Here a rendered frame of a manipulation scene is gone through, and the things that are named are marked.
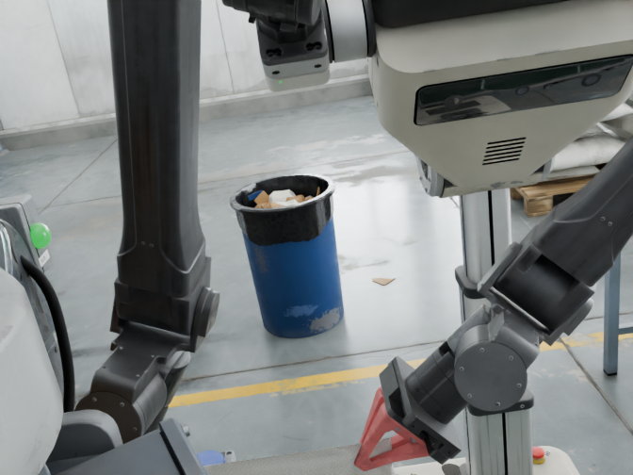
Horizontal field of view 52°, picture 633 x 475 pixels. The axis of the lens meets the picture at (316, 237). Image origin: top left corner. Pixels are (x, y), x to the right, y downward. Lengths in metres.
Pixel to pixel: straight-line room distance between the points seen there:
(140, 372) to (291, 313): 2.44
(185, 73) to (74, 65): 8.53
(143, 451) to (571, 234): 0.38
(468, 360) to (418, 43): 0.49
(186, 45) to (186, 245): 0.17
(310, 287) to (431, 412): 2.31
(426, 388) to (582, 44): 0.51
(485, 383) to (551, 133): 0.59
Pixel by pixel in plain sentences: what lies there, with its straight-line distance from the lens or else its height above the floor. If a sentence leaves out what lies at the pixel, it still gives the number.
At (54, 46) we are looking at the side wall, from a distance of 9.02.
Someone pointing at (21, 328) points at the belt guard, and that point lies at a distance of 0.26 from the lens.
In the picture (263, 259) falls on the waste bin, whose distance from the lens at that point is 2.89.
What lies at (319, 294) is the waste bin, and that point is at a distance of 2.95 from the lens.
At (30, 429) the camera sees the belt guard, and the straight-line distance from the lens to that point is 0.26.
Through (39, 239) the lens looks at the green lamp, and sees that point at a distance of 0.81.
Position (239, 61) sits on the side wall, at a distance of 8.60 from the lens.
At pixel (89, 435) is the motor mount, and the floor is 1.31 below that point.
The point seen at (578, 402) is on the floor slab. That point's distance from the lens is 2.55.
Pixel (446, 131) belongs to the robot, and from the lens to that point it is 0.99.
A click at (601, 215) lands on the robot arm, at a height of 1.30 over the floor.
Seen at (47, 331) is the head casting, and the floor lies 1.19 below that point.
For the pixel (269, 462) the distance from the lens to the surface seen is 0.69.
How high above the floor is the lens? 1.51
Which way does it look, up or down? 22 degrees down
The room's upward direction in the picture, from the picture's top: 9 degrees counter-clockwise
